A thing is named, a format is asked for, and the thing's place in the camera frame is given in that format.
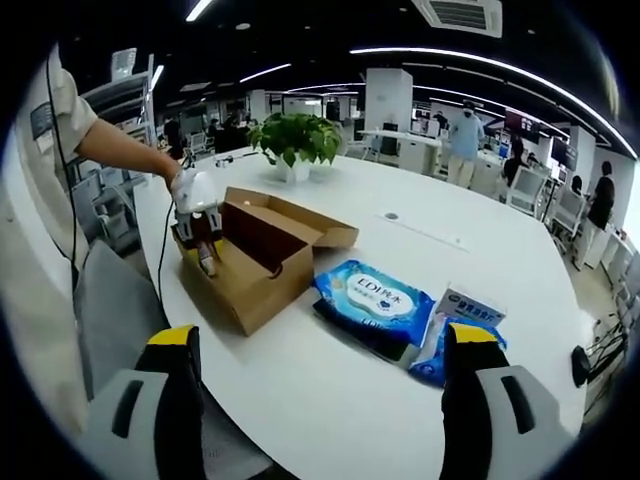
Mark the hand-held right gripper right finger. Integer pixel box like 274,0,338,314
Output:
438,321,577,480

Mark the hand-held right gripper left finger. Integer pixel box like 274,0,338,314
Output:
78,323,207,480

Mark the blue soft tissue pack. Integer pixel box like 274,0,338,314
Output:
407,318,508,390

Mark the brown cardboard shoe box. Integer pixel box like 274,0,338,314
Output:
172,186,360,337

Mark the white medicine box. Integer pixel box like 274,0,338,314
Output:
438,281,509,327

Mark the blue wet wipes pack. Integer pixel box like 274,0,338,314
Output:
312,257,437,350

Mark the grey mesh office chair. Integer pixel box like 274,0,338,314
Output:
71,238,281,480

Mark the green plant in white pot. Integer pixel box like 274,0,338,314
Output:
248,112,344,184

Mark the black round object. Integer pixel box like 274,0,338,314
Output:
570,344,592,389

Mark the grey metal shelf rack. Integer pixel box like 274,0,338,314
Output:
79,47,157,149

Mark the white storage bin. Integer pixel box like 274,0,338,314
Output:
110,47,139,84

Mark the operator in white shirt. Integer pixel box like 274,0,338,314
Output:
0,42,100,444

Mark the white office chair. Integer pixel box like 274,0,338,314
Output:
506,164,549,217
546,184,587,237

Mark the long ceiling light strip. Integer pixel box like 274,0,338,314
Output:
348,47,640,160

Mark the ceiling air conditioner vent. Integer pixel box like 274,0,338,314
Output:
412,0,504,39

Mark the thin black cable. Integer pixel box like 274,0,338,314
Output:
156,198,177,302
44,53,82,292

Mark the wall screen with red picture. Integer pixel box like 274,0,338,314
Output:
504,106,542,144

